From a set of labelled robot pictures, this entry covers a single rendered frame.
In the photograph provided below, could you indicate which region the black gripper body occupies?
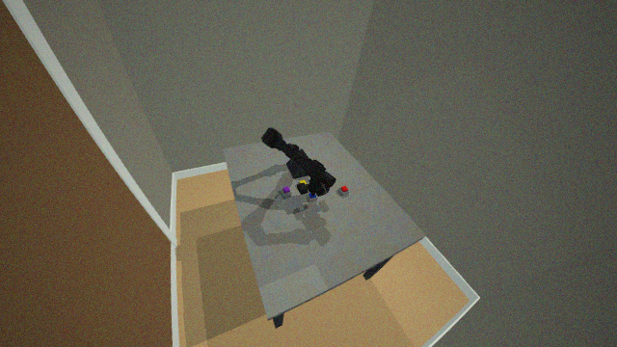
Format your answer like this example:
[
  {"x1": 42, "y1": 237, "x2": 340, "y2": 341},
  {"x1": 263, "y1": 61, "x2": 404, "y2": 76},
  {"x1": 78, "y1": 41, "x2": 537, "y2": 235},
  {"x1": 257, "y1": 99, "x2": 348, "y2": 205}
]
[{"x1": 297, "y1": 178, "x2": 321, "y2": 195}]

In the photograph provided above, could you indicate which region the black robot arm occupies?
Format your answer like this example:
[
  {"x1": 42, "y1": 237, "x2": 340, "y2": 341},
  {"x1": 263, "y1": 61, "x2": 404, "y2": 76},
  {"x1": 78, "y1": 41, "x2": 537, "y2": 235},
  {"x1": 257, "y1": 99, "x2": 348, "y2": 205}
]
[{"x1": 260, "y1": 127, "x2": 336, "y2": 197}]

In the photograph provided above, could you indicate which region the red button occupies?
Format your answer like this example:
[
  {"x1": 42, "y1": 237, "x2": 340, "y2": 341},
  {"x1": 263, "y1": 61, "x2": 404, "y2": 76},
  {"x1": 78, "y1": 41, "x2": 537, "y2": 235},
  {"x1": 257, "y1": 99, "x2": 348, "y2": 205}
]
[{"x1": 338, "y1": 186, "x2": 350, "y2": 196}]

